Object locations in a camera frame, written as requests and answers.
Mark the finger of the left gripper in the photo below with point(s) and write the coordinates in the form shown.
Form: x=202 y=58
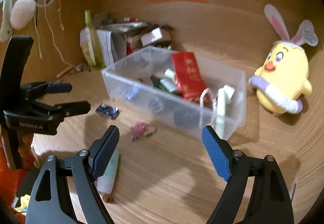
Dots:
x=61 y=110
x=40 y=88

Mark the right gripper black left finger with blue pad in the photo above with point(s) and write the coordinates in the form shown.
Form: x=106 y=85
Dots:
x=50 y=200

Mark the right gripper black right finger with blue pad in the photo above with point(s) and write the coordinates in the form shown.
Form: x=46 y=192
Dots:
x=269 y=201

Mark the light green cream tube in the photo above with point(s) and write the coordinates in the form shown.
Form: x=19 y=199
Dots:
x=106 y=182

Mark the small brown round nut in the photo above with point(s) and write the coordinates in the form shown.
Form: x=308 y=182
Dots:
x=107 y=198

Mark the purple bottle black cap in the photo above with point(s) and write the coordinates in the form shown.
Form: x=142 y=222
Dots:
x=187 y=118

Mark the dark green glass bottle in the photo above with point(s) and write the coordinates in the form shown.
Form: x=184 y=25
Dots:
x=166 y=85

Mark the red paper envelope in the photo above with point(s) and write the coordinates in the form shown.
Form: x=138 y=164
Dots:
x=188 y=75

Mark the white tape roll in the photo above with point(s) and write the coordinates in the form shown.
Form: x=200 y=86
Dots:
x=224 y=96

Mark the dark blue small packet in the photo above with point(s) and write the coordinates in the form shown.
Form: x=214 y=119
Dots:
x=108 y=111

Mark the yellow green spray bottle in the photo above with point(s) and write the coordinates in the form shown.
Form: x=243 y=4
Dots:
x=90 y=45

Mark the white fluffy pompom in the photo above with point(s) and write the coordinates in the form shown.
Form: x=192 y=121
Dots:
x=22 y=13

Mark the pile of papers and books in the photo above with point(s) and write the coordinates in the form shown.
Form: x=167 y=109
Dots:
x=118 y=40

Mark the yellow chick plush toy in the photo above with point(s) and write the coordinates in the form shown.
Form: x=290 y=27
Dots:
x=284 y=75

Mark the small white cardboard box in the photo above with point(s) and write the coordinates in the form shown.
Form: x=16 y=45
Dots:
x=155 y=36

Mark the clear plastic storage bin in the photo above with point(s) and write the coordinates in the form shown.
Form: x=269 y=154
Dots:
x=145 y=81

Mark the pink charm keychain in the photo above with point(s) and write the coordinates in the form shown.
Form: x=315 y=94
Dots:
x=142 y=129

